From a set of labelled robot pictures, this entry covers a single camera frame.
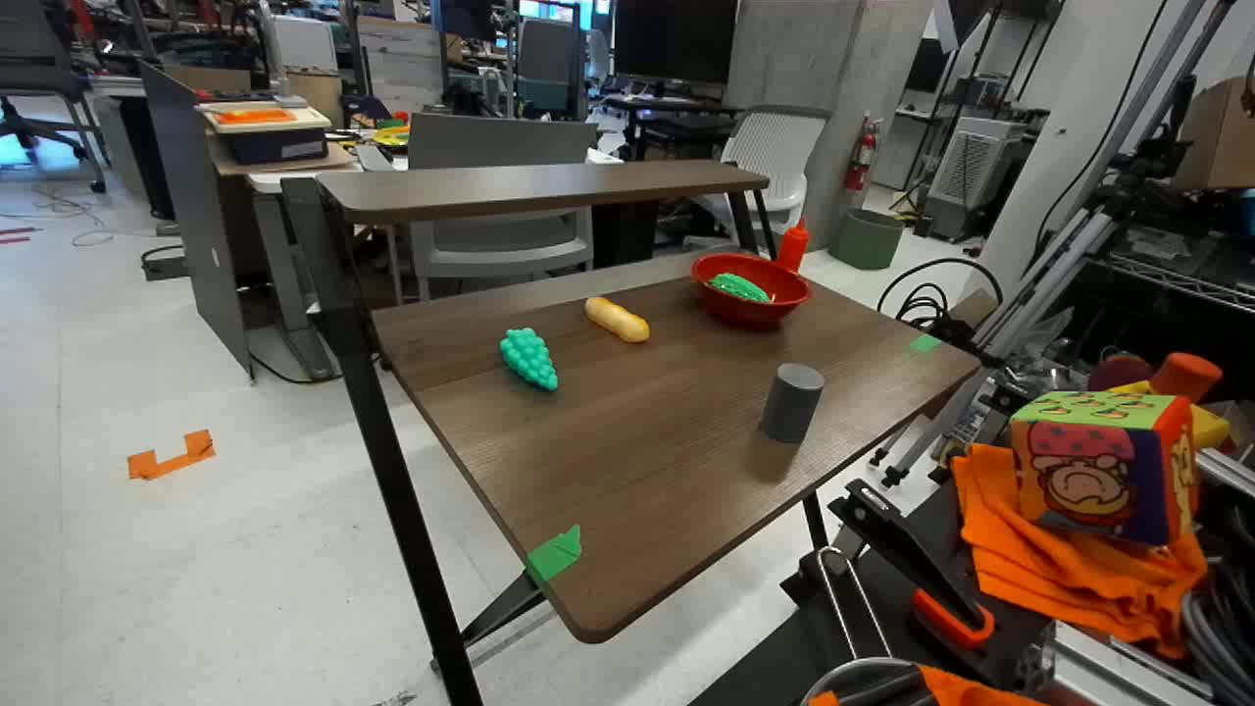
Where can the yellow corn toy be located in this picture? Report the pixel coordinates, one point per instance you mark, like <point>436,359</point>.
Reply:
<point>608,314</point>

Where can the grey cylinder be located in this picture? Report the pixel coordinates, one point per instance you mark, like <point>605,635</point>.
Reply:
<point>792,402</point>

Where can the orange handled clamp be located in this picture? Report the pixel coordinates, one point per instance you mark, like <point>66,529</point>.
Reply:
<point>933,594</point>

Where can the green tape marker front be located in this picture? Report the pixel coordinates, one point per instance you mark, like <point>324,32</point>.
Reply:
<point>558,554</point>

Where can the teal bumpy toy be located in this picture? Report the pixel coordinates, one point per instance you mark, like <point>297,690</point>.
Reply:
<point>527,359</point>

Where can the fire extinguisher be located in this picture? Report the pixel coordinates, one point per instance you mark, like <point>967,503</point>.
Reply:
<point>861,156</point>

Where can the green tape marker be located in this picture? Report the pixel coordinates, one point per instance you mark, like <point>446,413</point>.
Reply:
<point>923,343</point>
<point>558,554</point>

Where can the red ketchup bottle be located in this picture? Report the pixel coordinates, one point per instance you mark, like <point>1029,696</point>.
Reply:
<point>792,247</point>

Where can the colourful plush cube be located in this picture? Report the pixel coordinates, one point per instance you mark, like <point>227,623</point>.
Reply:
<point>1106,464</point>

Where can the orange floor bracket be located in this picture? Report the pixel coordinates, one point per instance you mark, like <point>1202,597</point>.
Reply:
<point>150,464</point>

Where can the orange cloth under cube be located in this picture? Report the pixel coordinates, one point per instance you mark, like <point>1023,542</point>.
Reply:
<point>1076,579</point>

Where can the green bucket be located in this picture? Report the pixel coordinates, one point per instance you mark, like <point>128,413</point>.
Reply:
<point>864,240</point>

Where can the green tape marker back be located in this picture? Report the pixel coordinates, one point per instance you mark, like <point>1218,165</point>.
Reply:
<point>923,343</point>

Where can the red bowl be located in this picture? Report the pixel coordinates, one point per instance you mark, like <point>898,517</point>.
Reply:
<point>768,278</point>

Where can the green object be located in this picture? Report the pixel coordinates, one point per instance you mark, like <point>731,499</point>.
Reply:
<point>737,290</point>

